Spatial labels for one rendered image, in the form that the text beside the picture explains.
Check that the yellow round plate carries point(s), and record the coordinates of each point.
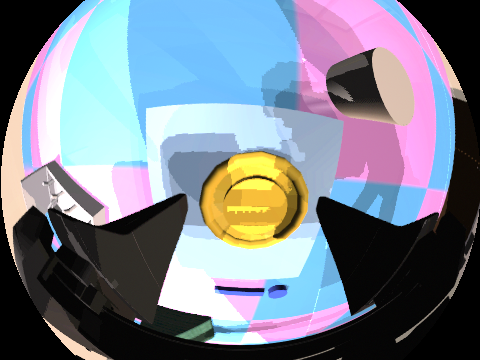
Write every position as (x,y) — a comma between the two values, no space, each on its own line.
(254,200)

